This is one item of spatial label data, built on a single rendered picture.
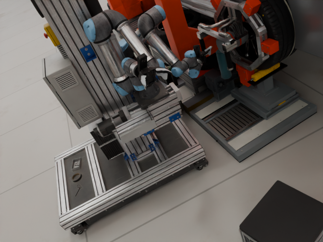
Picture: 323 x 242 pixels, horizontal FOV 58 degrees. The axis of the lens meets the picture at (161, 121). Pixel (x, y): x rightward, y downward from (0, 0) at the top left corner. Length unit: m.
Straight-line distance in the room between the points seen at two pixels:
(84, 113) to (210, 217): 1.19
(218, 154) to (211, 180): 0.27
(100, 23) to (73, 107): 0.66
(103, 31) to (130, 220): 1.47
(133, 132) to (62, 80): 0.58
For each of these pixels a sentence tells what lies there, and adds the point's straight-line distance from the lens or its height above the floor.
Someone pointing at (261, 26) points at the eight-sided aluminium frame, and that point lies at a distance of 2.15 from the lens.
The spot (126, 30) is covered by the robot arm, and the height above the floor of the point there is 1.34.
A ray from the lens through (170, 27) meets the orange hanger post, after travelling 2.60.
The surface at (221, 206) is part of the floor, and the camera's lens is 2.31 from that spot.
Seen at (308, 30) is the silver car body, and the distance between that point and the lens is 2.14.
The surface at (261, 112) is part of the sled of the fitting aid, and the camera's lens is 2.69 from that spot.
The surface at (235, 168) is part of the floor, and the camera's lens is 2.49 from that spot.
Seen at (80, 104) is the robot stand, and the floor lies 0.94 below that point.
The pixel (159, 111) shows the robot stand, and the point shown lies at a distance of 2.13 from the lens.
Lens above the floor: 1.95
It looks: 38 degrees down
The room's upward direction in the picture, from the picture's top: 24 degrees counter-clockwise
